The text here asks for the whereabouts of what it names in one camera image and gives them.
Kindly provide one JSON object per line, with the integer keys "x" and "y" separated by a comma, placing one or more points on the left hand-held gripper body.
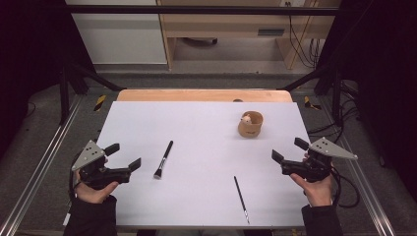
{"x": 95, "y": 173}

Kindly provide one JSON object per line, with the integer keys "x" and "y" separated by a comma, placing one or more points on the yellow clamp left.
{"x": 100, "y": 102}

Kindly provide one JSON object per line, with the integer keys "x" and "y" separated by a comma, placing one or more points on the yellow clamp right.
{"x": 308, "y": 102}

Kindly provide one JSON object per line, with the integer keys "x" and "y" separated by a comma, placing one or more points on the person's right hand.
{"x": 318, "y": 191}

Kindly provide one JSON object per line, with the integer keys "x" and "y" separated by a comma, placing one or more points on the yellow clamp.
{"x": 100, "y": 102}
{"x": 308, "y": 102}

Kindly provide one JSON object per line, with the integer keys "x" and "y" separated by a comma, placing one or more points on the thick black makeup brush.
{"x": 165, "y": 155}

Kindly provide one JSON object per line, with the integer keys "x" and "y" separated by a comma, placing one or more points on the black frame strut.
{"x": 336, "y": 98}
{"x": 64, "y": 95}

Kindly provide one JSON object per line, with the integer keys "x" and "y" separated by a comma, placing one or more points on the person's left hand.
{"x": 95, "y": 195}

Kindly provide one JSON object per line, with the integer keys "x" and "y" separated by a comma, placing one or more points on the grey desk label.
{"x": 270, "y": 32}

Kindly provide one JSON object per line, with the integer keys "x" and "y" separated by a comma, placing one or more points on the white cabinet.
{"x": 121, "y": 39}

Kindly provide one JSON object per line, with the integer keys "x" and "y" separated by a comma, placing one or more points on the light wooden desk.
{"x": 213, "y": 24}

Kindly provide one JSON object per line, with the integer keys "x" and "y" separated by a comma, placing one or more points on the small beige ball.
{"x": 246, "y": 120}

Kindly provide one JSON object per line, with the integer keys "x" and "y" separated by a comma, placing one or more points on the dark chair base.
{"x": 200, "y": 42}

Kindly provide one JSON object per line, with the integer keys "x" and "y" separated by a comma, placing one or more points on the white wall socket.
{"x": 295, "y": 2}

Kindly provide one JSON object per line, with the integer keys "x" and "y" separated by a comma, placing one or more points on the wooden brush holder cup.
{"x": 250, "y": 131}

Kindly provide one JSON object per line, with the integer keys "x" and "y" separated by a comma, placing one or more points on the aluminium floor rail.
{"x": 36, "y": 177}
{"x": 367, "y": 193}

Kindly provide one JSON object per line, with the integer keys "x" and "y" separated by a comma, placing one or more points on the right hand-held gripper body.
{"x": 311, "y": 167}

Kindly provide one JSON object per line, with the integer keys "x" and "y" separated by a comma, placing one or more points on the black curtain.
{"x": 29, "y": 49}
{"x": 387, "y": 65}

